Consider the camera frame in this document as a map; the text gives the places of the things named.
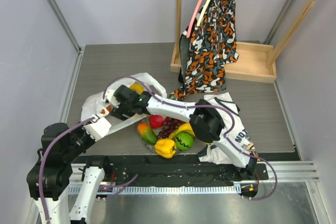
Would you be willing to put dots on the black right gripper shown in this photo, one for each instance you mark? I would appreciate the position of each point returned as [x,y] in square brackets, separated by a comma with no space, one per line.
[120,111]

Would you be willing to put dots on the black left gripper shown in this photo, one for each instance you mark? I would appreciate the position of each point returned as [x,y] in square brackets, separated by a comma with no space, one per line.
[91,140]

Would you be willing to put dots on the red fake dragon fruit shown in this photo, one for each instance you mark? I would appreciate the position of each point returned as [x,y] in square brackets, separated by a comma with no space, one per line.
[156,121]

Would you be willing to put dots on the green orange fake mango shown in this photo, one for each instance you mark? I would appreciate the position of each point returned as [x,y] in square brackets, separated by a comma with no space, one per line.
[146,133]

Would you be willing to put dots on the white plastic bag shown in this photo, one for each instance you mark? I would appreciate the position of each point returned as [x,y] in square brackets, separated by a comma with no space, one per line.
[94,103]

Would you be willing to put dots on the purple fake grape bunch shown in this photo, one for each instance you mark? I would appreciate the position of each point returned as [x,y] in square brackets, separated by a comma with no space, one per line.
[169,126]

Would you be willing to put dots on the yellow fake bell pepper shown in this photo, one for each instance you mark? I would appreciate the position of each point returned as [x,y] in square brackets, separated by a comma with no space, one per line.
[165,148]

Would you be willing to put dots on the yellow fake banana bunch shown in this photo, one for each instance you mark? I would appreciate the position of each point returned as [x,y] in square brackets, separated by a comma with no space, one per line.
[186,128]

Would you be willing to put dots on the green fake watermelon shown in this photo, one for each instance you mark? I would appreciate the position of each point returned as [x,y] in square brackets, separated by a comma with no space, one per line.
[184,141]

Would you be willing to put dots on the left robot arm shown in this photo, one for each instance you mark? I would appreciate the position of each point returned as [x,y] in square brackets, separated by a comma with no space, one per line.
[49,179]

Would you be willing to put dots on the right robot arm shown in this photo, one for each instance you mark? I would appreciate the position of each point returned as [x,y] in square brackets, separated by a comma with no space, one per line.
[214,120]

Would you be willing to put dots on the single yellow fake banana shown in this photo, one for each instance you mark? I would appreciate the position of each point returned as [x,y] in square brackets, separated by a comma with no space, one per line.
[137,88]

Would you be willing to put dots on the fake orange fruit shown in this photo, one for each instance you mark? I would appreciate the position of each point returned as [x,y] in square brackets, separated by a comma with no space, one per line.
[105,111]

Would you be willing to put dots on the round glass plate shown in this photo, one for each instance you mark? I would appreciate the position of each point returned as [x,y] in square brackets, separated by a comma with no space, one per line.
[151,147]

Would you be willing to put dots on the zebra striped garment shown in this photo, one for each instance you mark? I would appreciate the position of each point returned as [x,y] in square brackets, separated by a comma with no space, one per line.
[184,53]

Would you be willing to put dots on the camouflage patterned garment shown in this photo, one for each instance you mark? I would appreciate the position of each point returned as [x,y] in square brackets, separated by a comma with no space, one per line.
[213,44]

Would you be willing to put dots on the white navy-trimmed tank top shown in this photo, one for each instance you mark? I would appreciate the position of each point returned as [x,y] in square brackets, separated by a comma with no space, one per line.
[211,153]

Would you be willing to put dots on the wooden clothes rack base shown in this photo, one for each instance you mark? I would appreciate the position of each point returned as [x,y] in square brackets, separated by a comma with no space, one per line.
[257,62]

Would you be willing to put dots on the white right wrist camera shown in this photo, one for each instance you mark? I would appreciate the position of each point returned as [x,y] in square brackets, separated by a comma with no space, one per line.
[109,98]

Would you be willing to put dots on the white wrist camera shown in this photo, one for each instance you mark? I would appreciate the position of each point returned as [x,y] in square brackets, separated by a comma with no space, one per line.
[97,128]
[109,98]

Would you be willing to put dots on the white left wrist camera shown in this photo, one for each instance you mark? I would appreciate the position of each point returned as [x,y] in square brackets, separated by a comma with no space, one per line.
[97,128]

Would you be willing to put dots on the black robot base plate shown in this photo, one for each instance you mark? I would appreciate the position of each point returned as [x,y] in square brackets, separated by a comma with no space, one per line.
[156,171]

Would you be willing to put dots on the white slotted cable duct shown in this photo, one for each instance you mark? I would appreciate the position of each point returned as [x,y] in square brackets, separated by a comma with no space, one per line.
[235,189]

